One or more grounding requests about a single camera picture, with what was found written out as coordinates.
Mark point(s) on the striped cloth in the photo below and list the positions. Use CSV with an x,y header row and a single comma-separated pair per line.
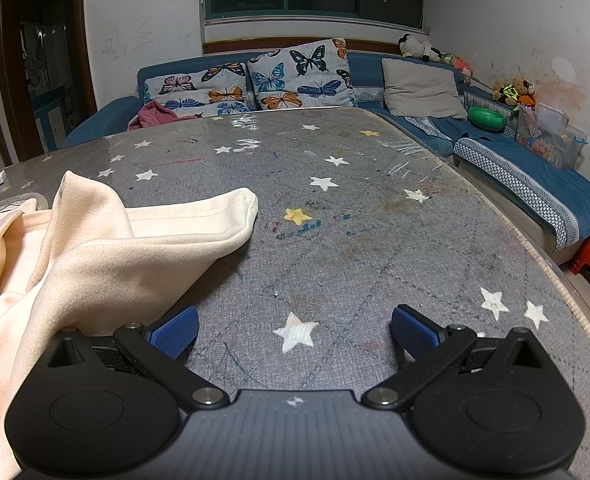
x,y
427,126

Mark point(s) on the clear plastic storage box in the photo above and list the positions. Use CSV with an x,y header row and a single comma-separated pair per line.
x,y
545,140

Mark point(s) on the dark wooden door frame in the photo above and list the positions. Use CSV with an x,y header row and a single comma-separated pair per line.
x,y
82,35

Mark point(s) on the wide butterfly-print cushion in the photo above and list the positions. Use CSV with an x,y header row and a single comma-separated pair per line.
x,y
200,92

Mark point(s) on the pink plush toy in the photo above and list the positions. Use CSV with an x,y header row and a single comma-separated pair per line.
x,y
461,65

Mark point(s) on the cream garment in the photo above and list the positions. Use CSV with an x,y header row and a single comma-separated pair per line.
x,y
100,270

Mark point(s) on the square butterfly-print cushion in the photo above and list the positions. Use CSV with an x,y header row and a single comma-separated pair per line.
x,y
300,75

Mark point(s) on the orange yellow plush toys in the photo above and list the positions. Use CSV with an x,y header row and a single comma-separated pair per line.
x,y
517,91

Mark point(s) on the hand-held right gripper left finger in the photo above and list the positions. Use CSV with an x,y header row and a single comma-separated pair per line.
x,y
175,332

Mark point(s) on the pink cloth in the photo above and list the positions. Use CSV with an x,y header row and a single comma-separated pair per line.
x,y
150,115

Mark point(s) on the blue corner sofa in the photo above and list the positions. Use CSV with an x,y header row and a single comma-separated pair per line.
x,y
500,160

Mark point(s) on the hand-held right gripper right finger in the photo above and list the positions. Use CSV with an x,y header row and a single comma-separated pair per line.
x,y
415,332

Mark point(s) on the grey star-print table cover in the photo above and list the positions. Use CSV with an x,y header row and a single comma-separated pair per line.
x,y
350,240

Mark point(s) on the blue cabinet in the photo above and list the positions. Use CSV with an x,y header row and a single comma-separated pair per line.
x,y
50,117

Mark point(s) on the plain grey cushion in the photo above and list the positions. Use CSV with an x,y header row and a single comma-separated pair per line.
x,y
420,87

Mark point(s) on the green round toy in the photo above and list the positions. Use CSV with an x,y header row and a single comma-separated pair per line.
x,y
485,119

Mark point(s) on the black and white plush toy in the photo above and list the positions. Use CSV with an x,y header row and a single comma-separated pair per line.
x,y
417,46

